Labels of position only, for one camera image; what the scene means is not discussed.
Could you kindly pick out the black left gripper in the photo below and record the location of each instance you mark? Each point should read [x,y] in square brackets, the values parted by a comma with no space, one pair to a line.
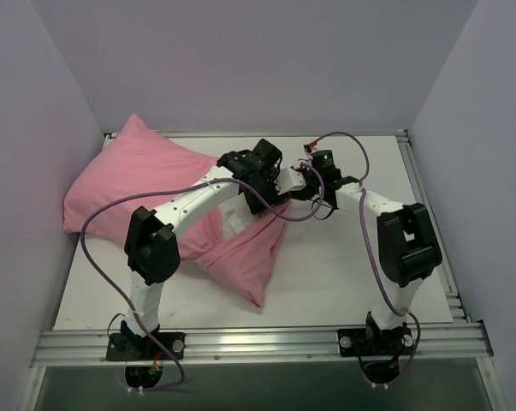
[263,197]

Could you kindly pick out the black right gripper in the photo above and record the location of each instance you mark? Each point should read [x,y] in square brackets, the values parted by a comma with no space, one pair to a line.
[311,188]

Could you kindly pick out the white pillow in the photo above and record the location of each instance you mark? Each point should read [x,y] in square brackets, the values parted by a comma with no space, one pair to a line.
[235,216]

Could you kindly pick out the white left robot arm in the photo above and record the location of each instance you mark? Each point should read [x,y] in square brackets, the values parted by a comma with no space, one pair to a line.
[152,241]

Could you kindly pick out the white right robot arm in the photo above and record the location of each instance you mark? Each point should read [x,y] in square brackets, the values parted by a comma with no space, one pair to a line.
[400,240]

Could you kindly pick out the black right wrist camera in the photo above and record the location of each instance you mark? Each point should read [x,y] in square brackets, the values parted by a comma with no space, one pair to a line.
[323,162]

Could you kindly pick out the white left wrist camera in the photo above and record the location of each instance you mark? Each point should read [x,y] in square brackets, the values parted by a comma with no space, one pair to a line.
[289,180]

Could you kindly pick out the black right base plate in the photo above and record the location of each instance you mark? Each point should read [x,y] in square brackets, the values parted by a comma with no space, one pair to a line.
[365,342]

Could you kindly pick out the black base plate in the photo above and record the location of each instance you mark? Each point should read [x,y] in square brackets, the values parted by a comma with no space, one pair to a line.
[365,342]
[122,348]

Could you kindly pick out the aluminium right side rail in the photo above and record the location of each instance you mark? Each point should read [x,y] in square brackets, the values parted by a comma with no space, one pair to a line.
[444,271]

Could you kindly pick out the aluminium rail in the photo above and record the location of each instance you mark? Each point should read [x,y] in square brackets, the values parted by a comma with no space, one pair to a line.
[444,271]
[262,345]

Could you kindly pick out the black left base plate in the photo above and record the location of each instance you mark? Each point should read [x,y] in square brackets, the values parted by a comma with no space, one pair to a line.
[122,348]

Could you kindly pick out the aluminium front rail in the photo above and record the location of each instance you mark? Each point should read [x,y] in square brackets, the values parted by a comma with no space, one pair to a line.
[262,345]

